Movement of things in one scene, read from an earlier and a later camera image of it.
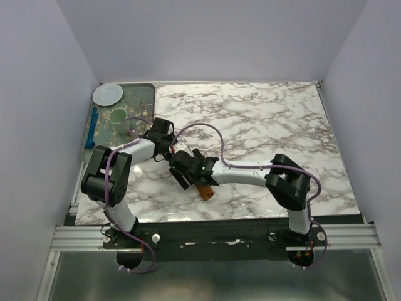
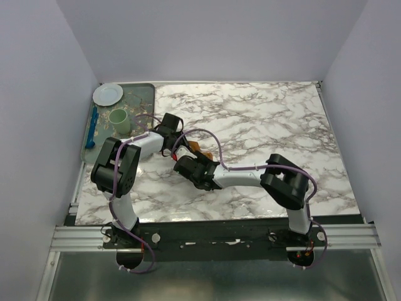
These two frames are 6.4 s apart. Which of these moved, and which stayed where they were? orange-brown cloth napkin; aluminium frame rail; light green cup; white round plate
Moved: orange-brown cloth napkin
Stayed: light green cup; white round plate; aluminium frame rail
